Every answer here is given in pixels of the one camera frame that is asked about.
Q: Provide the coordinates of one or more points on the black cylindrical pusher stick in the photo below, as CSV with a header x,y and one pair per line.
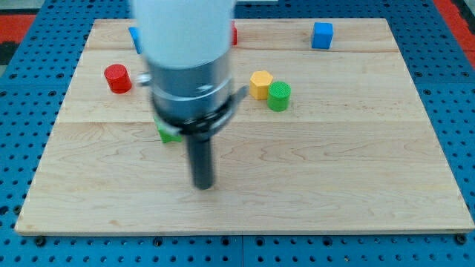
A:
x,y
200,161

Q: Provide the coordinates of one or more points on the blue block behind arm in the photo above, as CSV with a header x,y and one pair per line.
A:
x,y
135,35

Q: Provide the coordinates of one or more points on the red block behind arm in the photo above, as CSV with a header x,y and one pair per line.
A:
x,y
234,33

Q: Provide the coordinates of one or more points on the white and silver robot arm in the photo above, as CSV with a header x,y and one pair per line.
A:
x,y
186,45

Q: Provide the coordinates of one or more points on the green star block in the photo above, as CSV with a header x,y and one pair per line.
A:
x,y
165,135

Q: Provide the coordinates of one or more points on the yellow hexagon block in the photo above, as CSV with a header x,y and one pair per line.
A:
x,y
259,84

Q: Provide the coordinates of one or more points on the green cylinder block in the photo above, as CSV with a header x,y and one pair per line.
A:
x,y
278,96

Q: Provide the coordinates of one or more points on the red cylinder block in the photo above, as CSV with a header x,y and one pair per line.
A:
x,y
117,78

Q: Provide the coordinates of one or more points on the light wooden board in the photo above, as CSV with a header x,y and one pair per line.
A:
x,y
354,153

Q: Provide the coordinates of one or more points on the blue cube block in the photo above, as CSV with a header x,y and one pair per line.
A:
x,y
322,35

